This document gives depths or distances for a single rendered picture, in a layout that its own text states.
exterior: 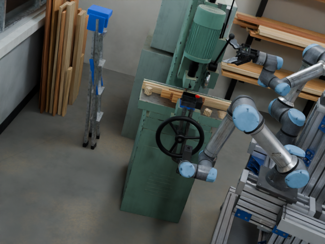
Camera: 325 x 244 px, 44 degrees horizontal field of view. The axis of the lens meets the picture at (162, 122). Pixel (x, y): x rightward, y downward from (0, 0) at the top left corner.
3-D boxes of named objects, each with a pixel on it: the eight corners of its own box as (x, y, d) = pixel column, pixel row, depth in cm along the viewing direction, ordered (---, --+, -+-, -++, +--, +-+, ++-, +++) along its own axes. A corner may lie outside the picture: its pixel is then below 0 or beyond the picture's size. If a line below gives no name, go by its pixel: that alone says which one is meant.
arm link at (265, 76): (265, 90, 236) (272, 73, 231) (253, 82, 244) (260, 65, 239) (274, 90, 240) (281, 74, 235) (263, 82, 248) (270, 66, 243)
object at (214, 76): (200, 86, 273) (206, 70, 268) (200, 82, 279) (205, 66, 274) (214, 89, 274) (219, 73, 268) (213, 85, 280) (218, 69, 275)
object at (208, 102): (143, 90, 259) (145, 84, 257) (144, 88, 260) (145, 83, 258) (237, 114, 264) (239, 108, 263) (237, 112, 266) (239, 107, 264)
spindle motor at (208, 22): (183, 59, 239) (198, 8, 225) (183, 50, 255) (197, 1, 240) (211, 67, 241) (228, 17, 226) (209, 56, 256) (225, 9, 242)
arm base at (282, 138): (295, 142, 269) (301, 130, 264) (294, 152, 256) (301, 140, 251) (273, 133, 271) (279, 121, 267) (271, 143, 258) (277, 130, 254)
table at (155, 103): (135, 115, 239) (137, 106, 236) (139, 93, 266) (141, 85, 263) (231, 139, 245) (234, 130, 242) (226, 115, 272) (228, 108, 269)
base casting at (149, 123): (141, 128, 254) (144, 115, 250) (147, 90, 305) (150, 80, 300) (208, 144, 259) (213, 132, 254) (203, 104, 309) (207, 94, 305)
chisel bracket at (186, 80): (182, 89, 253) (185, 77, 249) (182, 81, 265) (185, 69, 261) (193, 92, 254) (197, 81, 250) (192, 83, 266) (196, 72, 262)
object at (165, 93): (160, 96, 256) (162, 89, 254) (160, 95, 258) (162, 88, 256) (198, 106, 259) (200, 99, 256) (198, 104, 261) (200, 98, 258)
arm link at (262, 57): (261, 56, 240) (260, 68, 238) (254, 54, 240) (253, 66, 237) (266, 50, 233) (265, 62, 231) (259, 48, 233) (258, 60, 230)
